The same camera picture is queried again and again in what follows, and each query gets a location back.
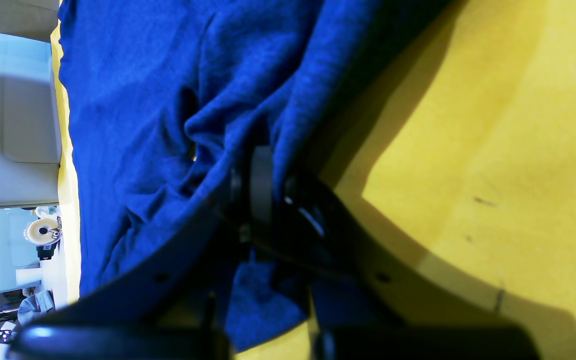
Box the beige cardboard box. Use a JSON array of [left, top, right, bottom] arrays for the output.
[[0, 0, 62, 208]]

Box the blue long-sleeve shirt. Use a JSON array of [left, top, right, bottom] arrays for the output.
[[57, 0, 449, 353]]

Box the yellow table cloth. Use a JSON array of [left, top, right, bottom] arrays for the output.
[[50, 0, 576, 360]]

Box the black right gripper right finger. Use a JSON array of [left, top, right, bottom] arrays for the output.
[[281, 172, 540, 360]]

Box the white tape dispenser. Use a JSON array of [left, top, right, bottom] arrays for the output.
[[23, 215, 63, 261]]

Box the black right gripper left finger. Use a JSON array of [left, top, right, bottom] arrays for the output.
[[9, 146, 274, 360]]

